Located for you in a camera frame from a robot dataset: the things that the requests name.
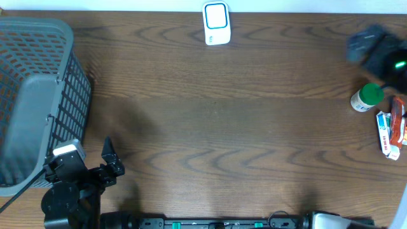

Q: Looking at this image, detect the green-lid seasoning jar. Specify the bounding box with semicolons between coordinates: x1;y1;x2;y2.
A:
350;83;384;113

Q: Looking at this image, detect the red Top snack bar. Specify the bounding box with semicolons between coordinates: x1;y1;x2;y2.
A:
390;97;405;149

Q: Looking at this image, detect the white green-label small box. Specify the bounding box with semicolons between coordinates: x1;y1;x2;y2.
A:
376;111;400;161

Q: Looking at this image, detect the orange snack packet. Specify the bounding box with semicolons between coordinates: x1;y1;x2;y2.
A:
402;117;407;145

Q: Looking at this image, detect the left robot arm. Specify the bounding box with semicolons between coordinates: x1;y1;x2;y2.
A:
41;137;125;228

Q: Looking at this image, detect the white barcode scanner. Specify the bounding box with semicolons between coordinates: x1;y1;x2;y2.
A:
202;1;231;46

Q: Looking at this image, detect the grey plastic mesh basket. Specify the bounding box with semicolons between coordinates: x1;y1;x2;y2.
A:
1;17;92;197

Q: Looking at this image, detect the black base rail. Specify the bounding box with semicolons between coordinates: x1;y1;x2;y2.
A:
98;211;376;229

